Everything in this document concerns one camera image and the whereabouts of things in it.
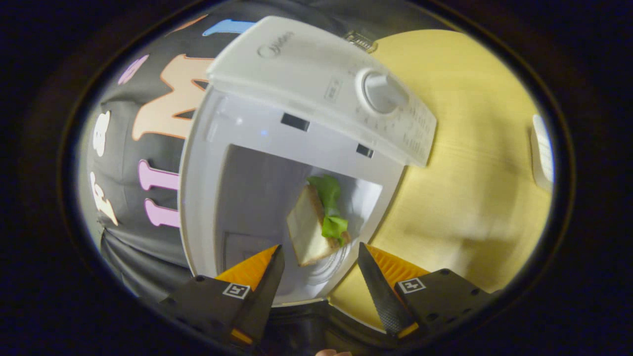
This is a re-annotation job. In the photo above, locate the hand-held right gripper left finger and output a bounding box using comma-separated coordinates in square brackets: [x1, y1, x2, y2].
[158, 244, 286, 347]

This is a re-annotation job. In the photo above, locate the small rectangular food tray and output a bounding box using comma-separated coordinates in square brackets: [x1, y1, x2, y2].
[530, 113, 555, 194]

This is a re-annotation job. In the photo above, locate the white microwave oven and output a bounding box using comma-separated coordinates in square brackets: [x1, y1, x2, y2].
[179, 16, 438, 347]

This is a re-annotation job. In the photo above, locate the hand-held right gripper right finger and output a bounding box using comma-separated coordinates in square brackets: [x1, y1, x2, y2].
[357, 242, 496, 340]

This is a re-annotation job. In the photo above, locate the toast bread sandwich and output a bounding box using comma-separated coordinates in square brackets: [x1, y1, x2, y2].
[286, 184, 352, 267]

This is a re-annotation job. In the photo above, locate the glass turntable plate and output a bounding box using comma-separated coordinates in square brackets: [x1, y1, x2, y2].
[303, 241, 358, 288]

